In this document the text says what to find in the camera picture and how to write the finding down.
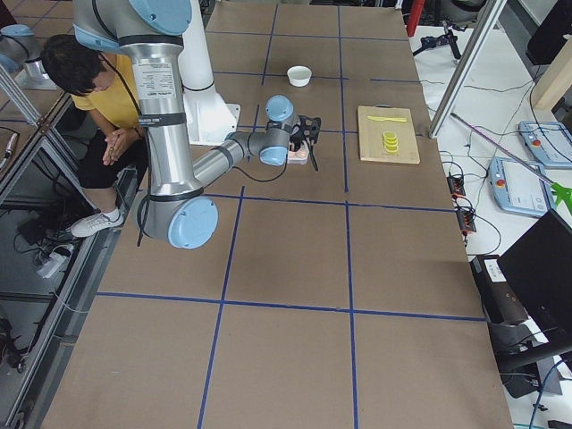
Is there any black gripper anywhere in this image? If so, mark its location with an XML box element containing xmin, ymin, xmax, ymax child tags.
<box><xmin>292</xmin><ymin>115</ymin><xmax>322</xmax><ymax>172</ymax></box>

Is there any clear plastic egg box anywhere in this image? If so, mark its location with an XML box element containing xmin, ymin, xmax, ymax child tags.
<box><xmin>287</xmin><ymin>140</ymin><xmax>309</xmax><ymax>164</ymax></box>

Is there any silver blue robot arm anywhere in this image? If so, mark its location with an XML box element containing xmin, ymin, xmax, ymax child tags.
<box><xmin>73</xmin><ymin>1</ymin><xmax>321</xmax><ymax>249</ymax></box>
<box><xmin>1</xmin><ymin>24</ymin><xmax>58</xmax><ymax>90</ymax></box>

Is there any black computer box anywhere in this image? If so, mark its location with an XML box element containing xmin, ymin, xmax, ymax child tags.
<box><xmin>470</xmin><ymin>255</ymin><xmax>528</xmax><ymax>325</ymax></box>

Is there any bamboo cutting board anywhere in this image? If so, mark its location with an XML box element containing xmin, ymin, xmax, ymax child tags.
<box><xmin>357</xmin><ymin>105</ymin><xmax>420</xmax><ymax>164</ymax></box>

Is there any white ceramic bowl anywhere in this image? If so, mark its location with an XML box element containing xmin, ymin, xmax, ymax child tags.
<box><xmin>287</xmin><ymin>65</ymin><xmax>312</xmax><ymax>88</ymax></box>

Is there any yellow plastic knife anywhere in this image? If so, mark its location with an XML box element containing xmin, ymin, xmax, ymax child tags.
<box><xmin>366</xmin><ymin>115</ymin><xmax>408</xmax><ymax>123</ymax></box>

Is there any black tripod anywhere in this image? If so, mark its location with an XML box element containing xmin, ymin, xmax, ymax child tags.
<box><xmin>413</xmin><ymin>20</ymin><xmax>467</xmax><ymax>61</ymax></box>

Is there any red cylinder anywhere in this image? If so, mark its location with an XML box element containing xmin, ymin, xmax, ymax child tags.
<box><xmin>406</xmin><ymin>0</ymin><xmax>425</xmax><ymax>37</ymax></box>

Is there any person in yellow shirt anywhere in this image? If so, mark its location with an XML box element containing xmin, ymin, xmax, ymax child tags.
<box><xmin>41</xmin><ymin>34</ymin><xmax>147</xmax><ymax>238</ymax></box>

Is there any blue teach pendant near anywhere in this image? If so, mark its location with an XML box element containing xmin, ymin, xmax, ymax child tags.
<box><xmin>489</xmin><ymin>156</ymin><xmax>556</xmax><ymax>217</ymax></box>

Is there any blue teach pendant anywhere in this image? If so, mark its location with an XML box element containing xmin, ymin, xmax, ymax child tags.
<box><xmin>489</xmin><ymin>156</ymin><xmax>556</xmax><ymax>217</ymax></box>
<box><xmin>518</xmin><ymin>121</ymin><xmax>571</xmax><ymax>170</ymax></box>

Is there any blue teach pendant far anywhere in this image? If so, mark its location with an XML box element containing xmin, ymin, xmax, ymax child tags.
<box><xmin>518</xmin><ymin>121</ymin><xmax>571</xmax><ymax>170</ymax></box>

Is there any black monitor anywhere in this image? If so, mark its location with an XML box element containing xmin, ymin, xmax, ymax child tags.
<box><xmin>498</xmin><ymin>209</ymin><xmax>571</xmax><ymax>339</ymax></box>

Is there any white power strip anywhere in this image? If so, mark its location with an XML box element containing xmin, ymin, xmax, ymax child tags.
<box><xmin>36</xmin><ymin>243</ymin><xmax>74</xmax><ymax>279</ymax></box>

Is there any aluminium frame post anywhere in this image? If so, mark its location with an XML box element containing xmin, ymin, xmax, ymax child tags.
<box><xmin>428</xmin><ymin>0</ymin><xmax>507</xmax><ymax>139</ymax></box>

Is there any grabber stick green handle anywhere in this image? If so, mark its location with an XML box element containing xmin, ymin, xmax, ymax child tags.
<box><xmin>450</xmin><ymin>113</ymin><xmax>572</xmax><ymax>212</ymax></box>

